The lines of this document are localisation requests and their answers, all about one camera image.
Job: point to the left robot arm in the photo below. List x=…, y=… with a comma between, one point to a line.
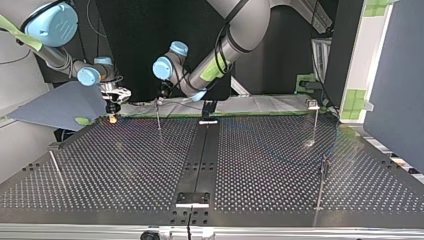
x=245, y=20

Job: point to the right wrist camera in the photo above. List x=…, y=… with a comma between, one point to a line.
x=116, y=92

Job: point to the black panel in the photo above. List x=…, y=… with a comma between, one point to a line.
x=140, y=40

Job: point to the connector holder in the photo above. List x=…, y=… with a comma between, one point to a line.
x=208, y=111

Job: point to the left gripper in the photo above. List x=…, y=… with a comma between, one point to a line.
x=166, y=90

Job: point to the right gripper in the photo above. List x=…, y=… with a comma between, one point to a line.
x=113, y=108

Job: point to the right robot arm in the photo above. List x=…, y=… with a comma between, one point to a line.
x=50, y=23

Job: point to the grey board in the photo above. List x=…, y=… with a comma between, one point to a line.
x=63, y=105

